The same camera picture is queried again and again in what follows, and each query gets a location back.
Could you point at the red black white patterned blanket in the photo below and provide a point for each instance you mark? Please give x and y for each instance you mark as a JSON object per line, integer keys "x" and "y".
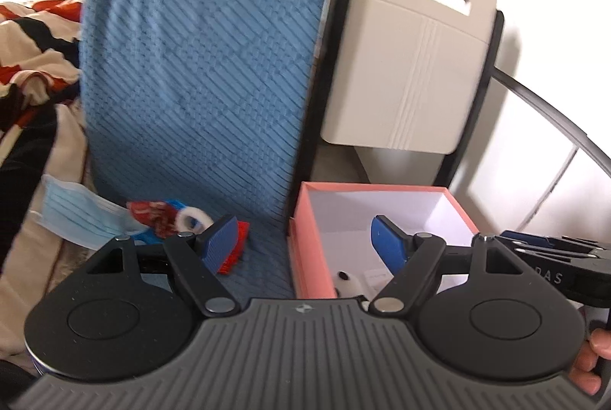
{"x": 33, "y": 57}

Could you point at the red tea packet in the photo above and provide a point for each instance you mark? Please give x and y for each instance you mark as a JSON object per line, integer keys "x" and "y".
{"x": 236, "y": 250}

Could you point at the dark curved bar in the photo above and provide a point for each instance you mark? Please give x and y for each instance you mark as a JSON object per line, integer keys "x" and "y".
{"x": 549, "y": 104}

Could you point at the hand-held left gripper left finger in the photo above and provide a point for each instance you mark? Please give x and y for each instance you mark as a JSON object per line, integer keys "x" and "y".
{"x": 220, "y": 239}

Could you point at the blue face mask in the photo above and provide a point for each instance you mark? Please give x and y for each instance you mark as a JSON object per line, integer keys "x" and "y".
{"x": 76, "y": 212}

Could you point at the person's right hand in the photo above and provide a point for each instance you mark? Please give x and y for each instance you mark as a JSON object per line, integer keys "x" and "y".
{"x": 596, "y": 362}

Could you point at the blue quilted chair cover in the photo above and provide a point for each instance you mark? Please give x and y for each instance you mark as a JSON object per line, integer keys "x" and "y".
{"x": 200, "y": 71}

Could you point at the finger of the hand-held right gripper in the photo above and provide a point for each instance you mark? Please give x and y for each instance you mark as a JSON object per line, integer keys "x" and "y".
{"x": 527, "y": 237}
{"x": 563, "y": 253}

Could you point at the blue and red mask packet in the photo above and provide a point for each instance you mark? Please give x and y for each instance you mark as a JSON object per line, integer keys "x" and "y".
{"x": 152, "y": 216}

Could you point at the white tape roll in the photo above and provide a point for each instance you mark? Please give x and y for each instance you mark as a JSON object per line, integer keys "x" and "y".
{"x": 193, "y": 215}

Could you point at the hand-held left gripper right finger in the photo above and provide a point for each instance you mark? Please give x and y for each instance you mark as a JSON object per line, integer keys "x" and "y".
{"x": 389, "y": 243}

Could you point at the pink cardboard box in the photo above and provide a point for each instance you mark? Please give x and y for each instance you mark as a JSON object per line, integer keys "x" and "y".
{"x": 312, "y": 247}

